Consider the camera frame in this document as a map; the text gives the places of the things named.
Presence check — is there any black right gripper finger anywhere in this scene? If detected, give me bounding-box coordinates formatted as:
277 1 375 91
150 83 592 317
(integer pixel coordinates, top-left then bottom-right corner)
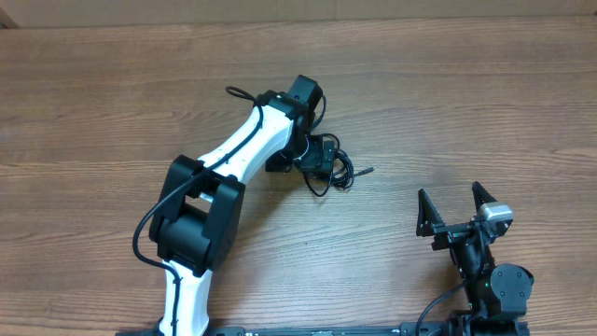
416 189 444 237
471 181 495 210

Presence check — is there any black USB-C cable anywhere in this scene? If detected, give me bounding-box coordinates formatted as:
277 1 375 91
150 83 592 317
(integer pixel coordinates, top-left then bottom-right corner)
326 148 376 190

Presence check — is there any black USB-A cable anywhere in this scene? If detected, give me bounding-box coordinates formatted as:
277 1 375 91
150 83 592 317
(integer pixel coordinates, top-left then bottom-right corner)
302 133 355 198

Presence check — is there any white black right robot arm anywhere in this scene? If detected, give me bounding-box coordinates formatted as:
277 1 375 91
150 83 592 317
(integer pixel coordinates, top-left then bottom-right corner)
416 182 535 321

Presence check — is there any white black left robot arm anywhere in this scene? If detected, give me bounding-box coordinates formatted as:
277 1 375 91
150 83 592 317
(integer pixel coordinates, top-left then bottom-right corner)
149 75 333 335

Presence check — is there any brown cardboard wall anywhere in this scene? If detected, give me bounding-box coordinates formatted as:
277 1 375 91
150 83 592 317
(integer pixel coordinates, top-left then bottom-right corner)
1 0 596 28

